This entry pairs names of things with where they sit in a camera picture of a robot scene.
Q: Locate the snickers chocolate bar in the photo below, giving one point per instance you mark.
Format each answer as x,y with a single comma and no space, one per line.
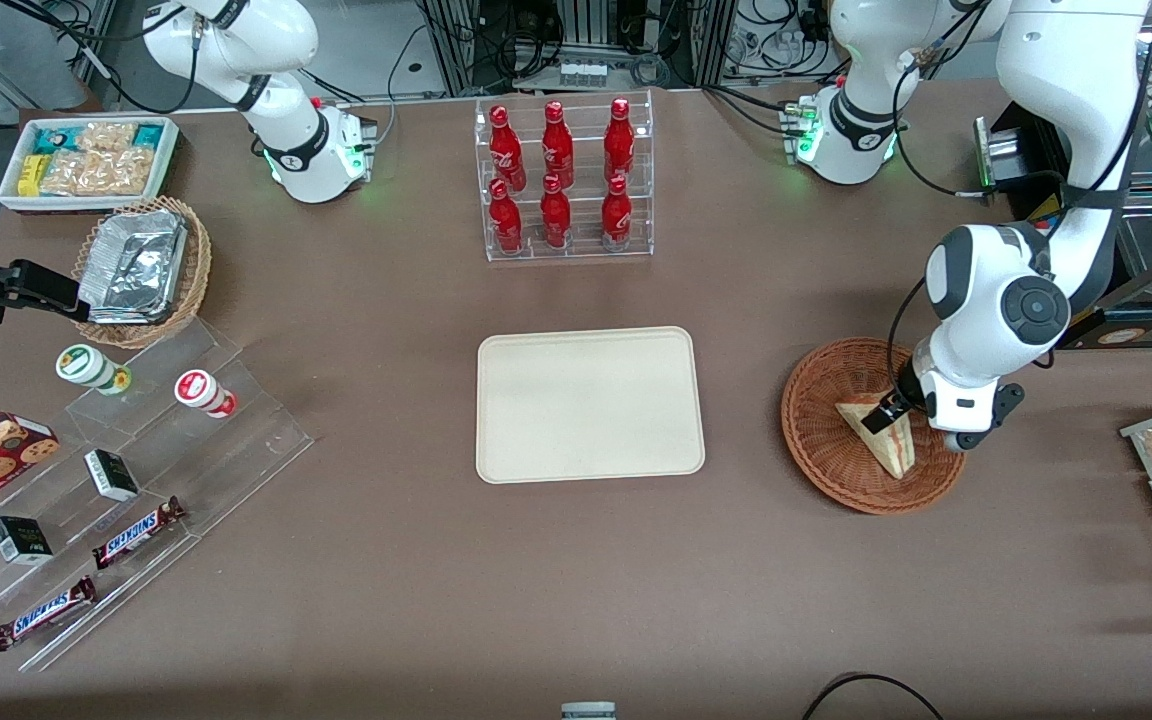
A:
41,612
136,532

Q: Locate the grey device edge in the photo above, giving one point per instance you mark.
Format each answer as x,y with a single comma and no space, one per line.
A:
588,711

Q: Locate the red cola bottle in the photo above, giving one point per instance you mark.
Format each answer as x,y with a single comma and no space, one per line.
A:
555,215
557,145
505,220
619,140
506,150
616,215

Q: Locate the green lid cup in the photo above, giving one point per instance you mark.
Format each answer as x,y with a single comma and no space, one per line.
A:
86,366

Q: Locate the silver foil container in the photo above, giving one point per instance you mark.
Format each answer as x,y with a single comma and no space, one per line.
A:
136,265

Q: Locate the large clear cracker bag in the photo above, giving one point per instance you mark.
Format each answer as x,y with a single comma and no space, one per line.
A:
101,172

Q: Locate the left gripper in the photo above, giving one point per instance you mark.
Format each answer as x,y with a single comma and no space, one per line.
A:
905,384

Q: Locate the light wicker basket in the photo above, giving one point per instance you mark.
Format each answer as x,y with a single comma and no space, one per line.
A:
196,270

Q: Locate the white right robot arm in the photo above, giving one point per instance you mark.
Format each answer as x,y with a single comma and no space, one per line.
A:
276,90

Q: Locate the clear acrylic step display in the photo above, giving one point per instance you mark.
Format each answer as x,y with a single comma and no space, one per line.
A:
236,440

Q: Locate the small clear cracker bag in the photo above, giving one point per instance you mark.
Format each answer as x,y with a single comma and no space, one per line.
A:
106,136

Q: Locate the clear acrylic bottle rack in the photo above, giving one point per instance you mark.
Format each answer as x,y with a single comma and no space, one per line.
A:
566,255

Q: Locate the small black box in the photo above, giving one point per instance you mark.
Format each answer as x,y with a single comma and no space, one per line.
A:
21,540
112,475

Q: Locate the teal snack packet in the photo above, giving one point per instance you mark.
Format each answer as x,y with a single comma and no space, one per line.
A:
149,135
51,140

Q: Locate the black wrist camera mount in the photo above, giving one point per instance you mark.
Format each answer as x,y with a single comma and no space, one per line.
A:
996,415

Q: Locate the brown round wicker basket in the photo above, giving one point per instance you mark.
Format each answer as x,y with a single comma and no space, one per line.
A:
821,440

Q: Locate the triangle sandwich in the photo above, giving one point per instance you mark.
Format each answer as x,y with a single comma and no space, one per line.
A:
886,450

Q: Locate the beige plastic tray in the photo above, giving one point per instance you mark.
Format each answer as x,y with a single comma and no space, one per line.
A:
586,405

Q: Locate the white power strip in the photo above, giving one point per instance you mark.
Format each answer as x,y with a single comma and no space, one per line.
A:
583,73

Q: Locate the yellow snack packet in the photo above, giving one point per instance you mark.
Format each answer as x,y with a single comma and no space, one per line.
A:
30,175

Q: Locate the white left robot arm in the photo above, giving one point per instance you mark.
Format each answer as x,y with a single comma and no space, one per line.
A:
1046,120

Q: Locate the red lid cup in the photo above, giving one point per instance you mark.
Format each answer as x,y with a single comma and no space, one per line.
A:
201,390

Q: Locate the white snack bin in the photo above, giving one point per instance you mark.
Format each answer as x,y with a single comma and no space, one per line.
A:
168,165

